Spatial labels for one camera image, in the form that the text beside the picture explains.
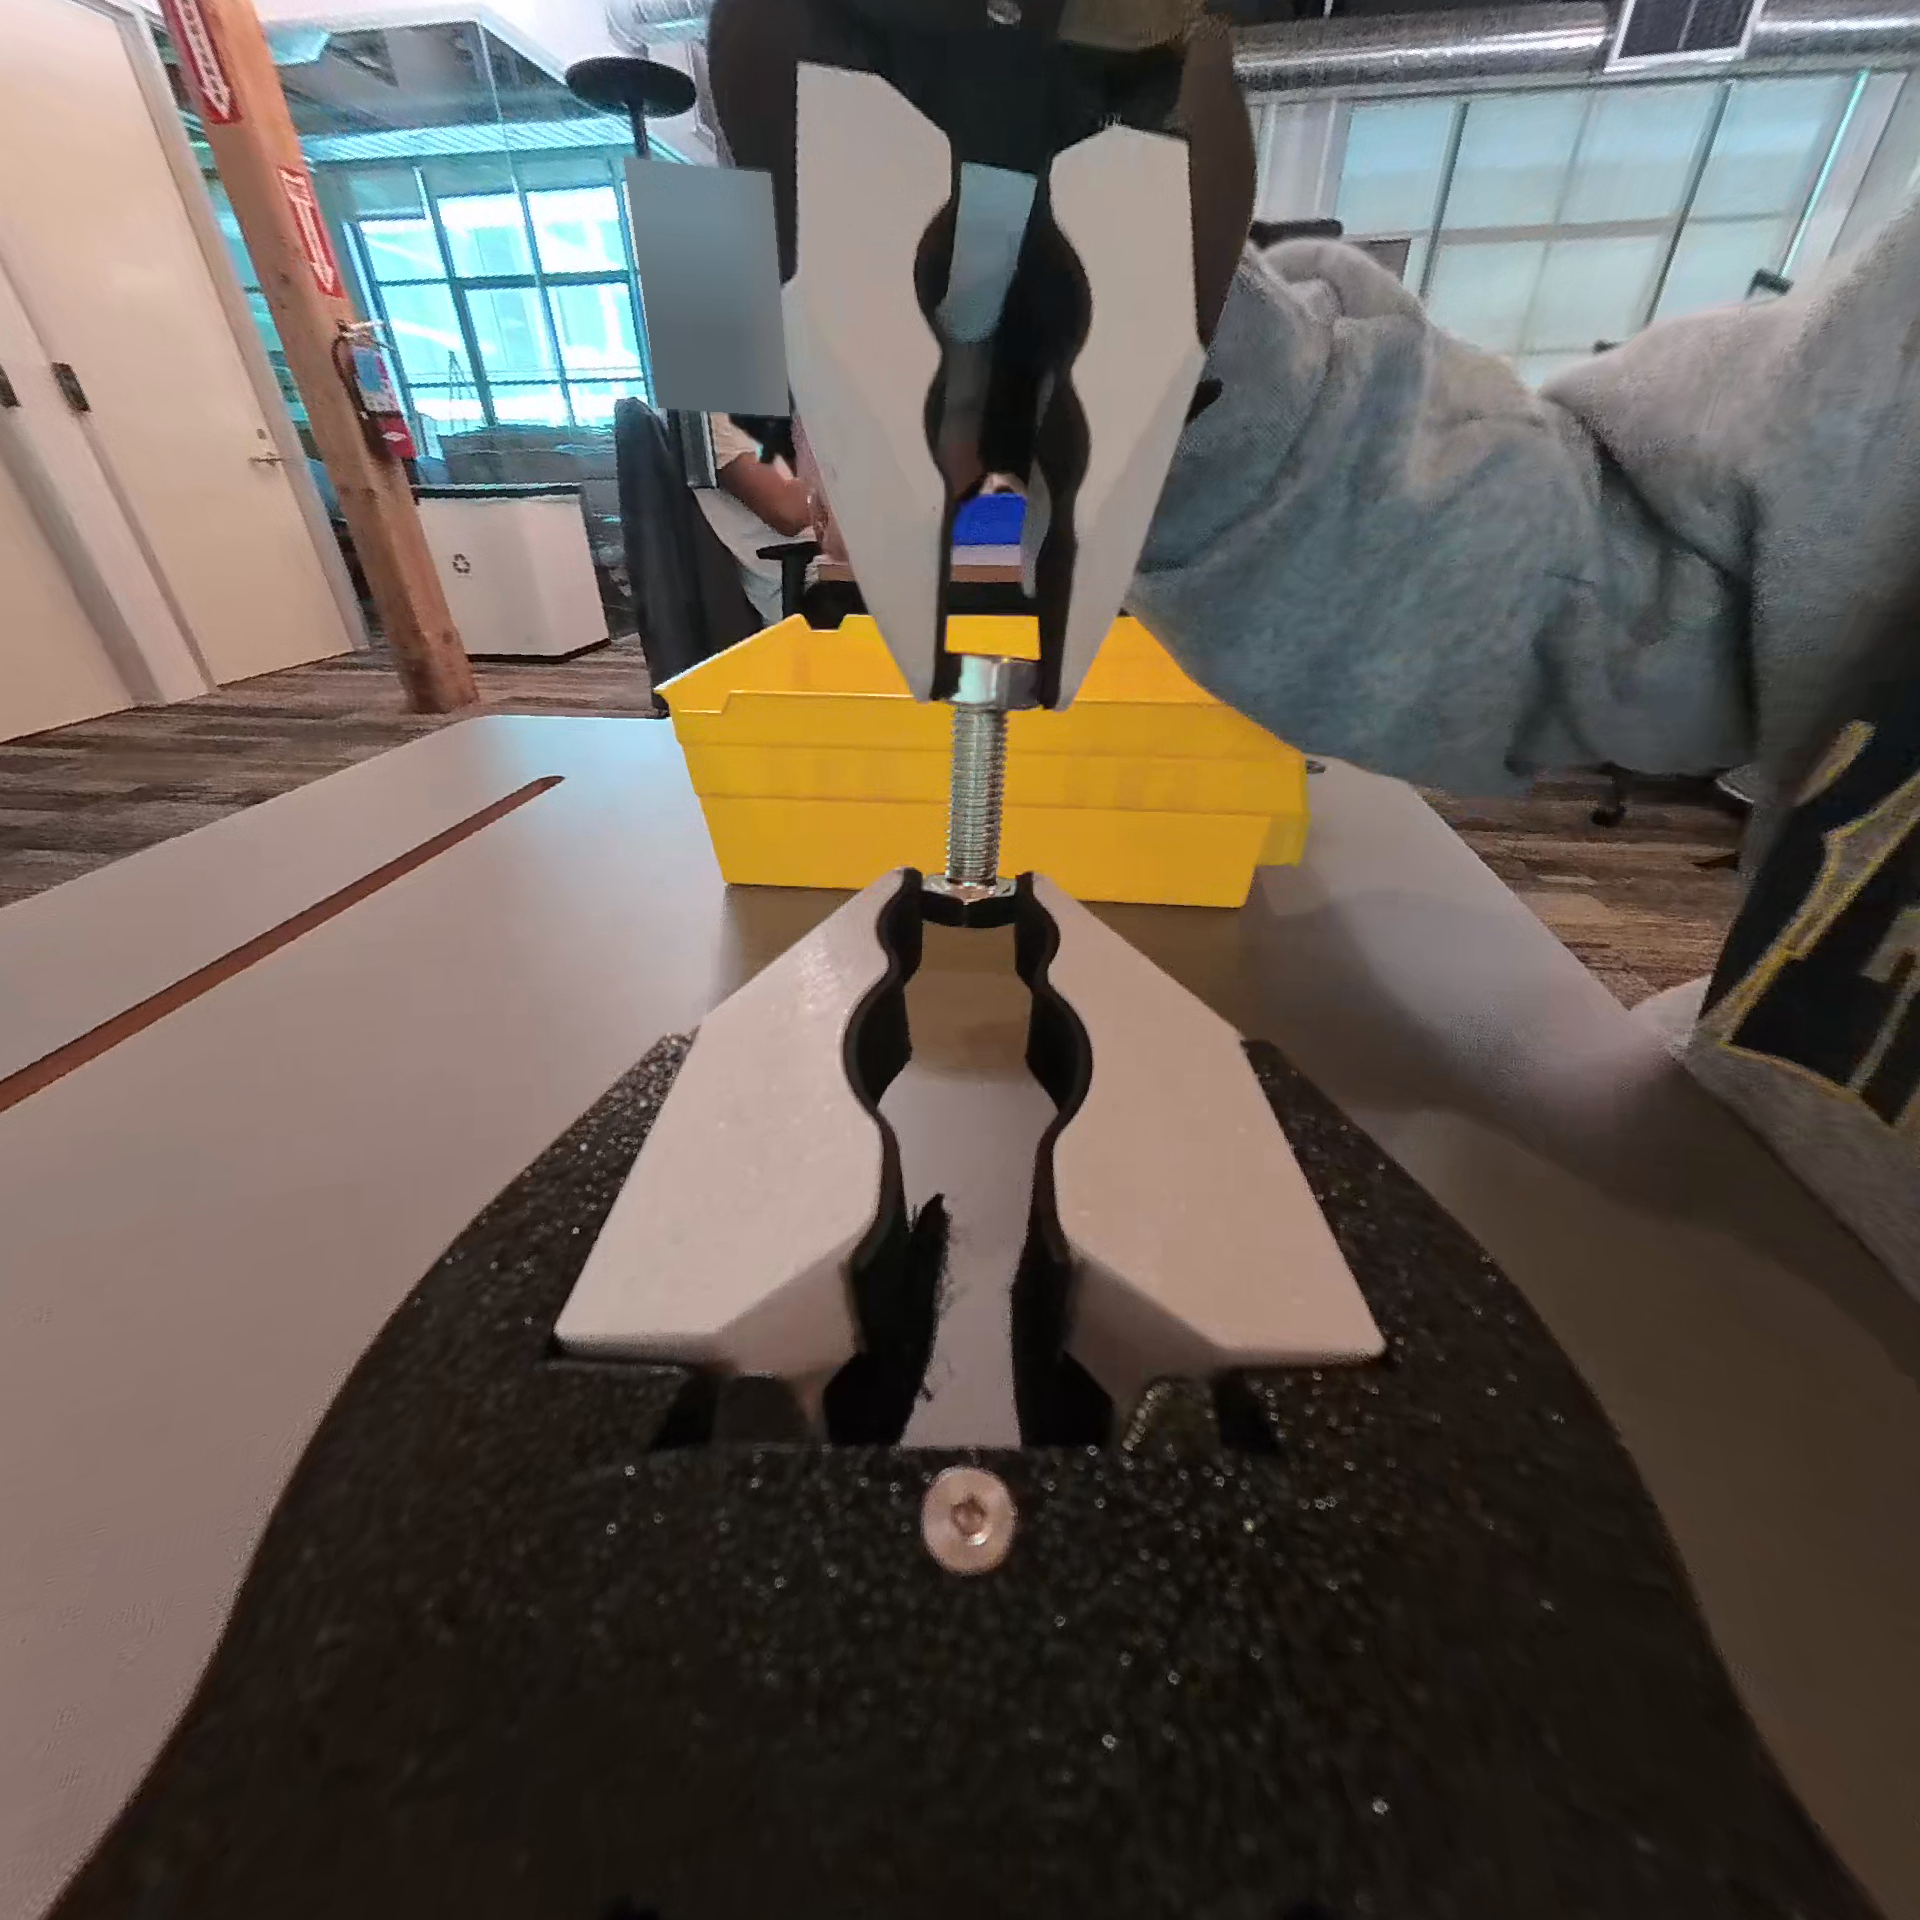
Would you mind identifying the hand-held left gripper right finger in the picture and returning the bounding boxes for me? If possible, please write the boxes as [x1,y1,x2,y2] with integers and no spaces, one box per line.
[1013,866,1385,1445]

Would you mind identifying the white door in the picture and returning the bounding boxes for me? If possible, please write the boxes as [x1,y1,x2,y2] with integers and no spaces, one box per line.
[0,257,213,748]
[6,0,372,695]

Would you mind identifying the black round lamp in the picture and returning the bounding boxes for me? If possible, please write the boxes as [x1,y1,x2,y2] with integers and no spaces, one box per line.
[564,58,702,165]

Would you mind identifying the red wall sign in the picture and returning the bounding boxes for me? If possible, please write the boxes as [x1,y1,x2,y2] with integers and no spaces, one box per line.
[157,0,242,128]
[276,165,349,303]

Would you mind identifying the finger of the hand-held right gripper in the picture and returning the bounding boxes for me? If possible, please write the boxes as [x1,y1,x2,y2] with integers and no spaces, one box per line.
[1031,128,1214,713]
[777,65,981,707]

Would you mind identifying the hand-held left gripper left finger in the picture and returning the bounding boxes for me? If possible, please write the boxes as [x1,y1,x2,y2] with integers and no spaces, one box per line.
[554,866,953,1445]

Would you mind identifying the silver hex bolt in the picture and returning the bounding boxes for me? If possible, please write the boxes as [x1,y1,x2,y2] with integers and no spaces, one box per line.
[914,701,1029,913]

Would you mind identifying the wooden post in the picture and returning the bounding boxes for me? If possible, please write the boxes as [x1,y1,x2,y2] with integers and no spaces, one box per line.
[191,0,482,719]

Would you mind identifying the yellow divided plastic bin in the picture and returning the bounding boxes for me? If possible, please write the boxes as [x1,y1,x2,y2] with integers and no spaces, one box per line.
[656,612,1310,913]

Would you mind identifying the red fire extinguisher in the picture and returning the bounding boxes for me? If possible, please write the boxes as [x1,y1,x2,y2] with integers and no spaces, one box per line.
[333,317,415,461]

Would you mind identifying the person's right forearm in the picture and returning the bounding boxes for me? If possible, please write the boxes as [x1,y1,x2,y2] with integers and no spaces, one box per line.
[1126,202,1920,805]

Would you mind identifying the black office chair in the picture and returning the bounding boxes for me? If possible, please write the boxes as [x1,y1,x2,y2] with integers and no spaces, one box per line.
[612,397,770,693]

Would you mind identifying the silver air duct with vent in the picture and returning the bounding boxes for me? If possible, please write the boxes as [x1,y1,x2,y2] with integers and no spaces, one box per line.
[1230,0,1920,97]

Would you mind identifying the white recycling bin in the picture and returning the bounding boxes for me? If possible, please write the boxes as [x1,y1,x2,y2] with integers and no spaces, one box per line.
[410,482,612,665]

